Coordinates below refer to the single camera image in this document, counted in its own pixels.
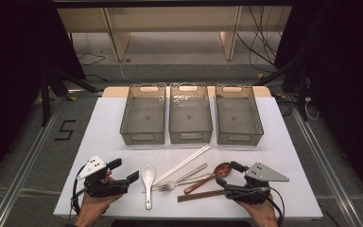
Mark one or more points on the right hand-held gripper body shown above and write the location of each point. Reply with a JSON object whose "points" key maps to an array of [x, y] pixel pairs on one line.
{"points": [[258, 176]]}

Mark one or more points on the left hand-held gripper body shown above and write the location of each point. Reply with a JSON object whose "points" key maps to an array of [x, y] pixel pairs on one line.
{"points": [[102, 187]]}

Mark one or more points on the red-brown wooden spoon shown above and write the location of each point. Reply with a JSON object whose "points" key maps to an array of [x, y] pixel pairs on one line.
{"points": [[223, 169]]}

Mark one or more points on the white ceramic spoon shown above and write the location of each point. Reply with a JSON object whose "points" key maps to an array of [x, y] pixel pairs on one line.
{"points": [[148, 176]]}

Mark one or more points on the white chopsticks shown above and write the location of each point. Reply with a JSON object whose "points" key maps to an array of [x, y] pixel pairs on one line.
{"points": [[198, 197]]}

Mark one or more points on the white chopstick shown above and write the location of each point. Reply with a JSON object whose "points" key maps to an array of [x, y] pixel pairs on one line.
{"points": [[202, 153], [198, 151]]}

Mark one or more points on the clear grey plastic bin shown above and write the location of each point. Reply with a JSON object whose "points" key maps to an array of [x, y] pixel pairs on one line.
{"points": [[238, 116], [189, 116], [143, 116]]}

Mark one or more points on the person's left hand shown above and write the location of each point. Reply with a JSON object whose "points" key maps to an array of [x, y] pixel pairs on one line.
{"points": [[91, 206]]}

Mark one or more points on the person's right hand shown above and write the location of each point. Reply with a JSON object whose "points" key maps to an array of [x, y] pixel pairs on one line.
{"points": [[263, 211]]}

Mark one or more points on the white table sheet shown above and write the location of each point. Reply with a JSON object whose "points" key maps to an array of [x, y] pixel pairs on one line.
{"points": [[107, 151]]}

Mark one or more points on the black metal stand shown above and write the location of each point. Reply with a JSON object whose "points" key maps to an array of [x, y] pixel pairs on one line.
{"points": [[45, 101], [302, 94]]}

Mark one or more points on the black curtain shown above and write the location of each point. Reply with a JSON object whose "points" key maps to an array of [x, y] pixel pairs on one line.
{"points": [[346, 78], [12, 78]]}

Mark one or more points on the beige wooden desk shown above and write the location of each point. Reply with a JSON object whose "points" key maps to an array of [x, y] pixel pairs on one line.
{"points": [[170, 19]]}

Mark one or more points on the metal floor rail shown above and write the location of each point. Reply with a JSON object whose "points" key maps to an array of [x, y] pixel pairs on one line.
{"points": [[22, 176], [324, 160]]}

